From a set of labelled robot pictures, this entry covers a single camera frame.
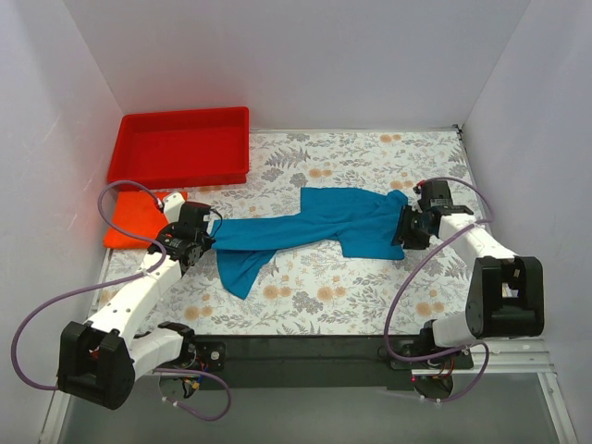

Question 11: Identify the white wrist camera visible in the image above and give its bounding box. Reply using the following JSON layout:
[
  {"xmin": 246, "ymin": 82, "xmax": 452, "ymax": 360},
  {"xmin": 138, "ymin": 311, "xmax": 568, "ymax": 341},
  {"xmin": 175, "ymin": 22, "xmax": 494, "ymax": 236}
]
[
  {"xmin": 158, "ymin": 191, "xmax": 186, "ymax": 223},
  {"xmin": 413, "ymin": 180, "xmax": 427, "ymax": 198}
]

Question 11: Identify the floral patterned table mat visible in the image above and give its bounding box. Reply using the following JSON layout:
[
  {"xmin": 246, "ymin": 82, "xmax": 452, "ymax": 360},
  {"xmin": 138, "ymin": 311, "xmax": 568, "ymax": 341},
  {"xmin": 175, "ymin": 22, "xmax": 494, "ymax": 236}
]
[{"xmin": 140, "ymin": 130, "xmax": 482, "ymax": 335}]

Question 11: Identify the teal t shirt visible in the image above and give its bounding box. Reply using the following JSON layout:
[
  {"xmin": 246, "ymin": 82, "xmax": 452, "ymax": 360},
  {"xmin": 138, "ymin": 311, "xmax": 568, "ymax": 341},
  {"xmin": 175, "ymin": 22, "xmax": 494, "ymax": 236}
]
[{"xmin": 214, "ymin": 187, "xmax": 408, "ymax": 300}]

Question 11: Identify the folded orange t shirt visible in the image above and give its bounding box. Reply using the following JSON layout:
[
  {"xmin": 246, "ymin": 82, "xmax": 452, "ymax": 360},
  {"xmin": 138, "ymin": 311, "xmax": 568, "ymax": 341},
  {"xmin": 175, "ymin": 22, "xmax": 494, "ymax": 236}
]
[{"xmin": 104, "ymin": 191, "xmax": 168, "ymax": 250}]

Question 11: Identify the red plastic tray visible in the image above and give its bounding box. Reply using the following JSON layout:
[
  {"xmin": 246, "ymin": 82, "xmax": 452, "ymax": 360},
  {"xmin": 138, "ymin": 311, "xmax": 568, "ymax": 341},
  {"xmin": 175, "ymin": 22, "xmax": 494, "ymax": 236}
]
[{"xmin": 106, "ymin": 106, "xmax": 250, "ymax": 190}]

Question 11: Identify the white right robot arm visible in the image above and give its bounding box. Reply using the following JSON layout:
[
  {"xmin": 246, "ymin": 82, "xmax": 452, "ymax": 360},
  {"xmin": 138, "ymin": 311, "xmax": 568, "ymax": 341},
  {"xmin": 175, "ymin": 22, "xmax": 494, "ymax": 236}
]
[{"xmin": 383, "ymin": 177, "xmax": 545, "ymax": 368}]

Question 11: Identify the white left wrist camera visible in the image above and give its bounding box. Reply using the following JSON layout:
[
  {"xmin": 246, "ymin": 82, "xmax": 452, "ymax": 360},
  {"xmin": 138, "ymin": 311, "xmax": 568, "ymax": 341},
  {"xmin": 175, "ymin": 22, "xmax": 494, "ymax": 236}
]
[{"xmin": 158, "ymin": 191, "xmax": 186, "ymax": 223}]

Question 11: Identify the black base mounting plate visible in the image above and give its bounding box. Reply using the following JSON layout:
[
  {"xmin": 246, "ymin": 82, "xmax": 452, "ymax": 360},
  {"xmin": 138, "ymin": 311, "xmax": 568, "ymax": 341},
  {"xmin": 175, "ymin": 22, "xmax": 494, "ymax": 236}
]
[{"xmin": 164, "ymin": 334, "xmax": 474, "ymax": 397}]

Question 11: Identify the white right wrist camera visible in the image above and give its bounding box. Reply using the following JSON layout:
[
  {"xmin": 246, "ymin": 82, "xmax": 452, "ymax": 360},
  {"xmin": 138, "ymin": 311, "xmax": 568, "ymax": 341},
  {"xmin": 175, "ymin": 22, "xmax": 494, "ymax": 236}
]
[{"xmin": 413, "ymin": 180, "xmax": 427, "ymax": 198}]

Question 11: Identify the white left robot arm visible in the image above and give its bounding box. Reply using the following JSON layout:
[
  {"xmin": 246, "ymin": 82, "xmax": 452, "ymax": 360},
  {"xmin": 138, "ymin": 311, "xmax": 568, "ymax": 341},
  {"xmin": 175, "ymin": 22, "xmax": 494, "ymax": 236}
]
[{"xmin": 57, "ymin": 192, "xmax": 215, "ymax": 410}]

